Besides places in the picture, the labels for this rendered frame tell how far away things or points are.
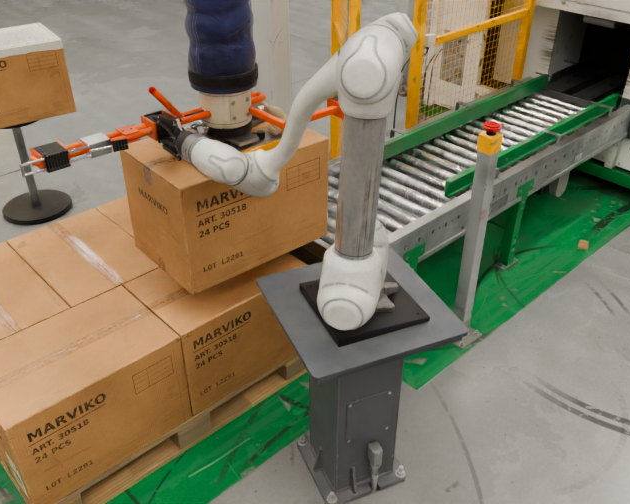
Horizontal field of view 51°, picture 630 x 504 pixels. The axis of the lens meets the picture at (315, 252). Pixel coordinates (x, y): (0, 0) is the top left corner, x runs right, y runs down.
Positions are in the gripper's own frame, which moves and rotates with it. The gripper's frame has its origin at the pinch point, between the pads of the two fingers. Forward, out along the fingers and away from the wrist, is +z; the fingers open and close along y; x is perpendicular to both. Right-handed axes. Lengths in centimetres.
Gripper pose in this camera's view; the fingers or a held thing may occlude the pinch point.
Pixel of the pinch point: (156, 126)
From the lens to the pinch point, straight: 214.8
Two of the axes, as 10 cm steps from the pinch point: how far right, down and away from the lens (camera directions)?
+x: 7.4, -3.8, 5.6
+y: 0.0, 8.3, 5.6
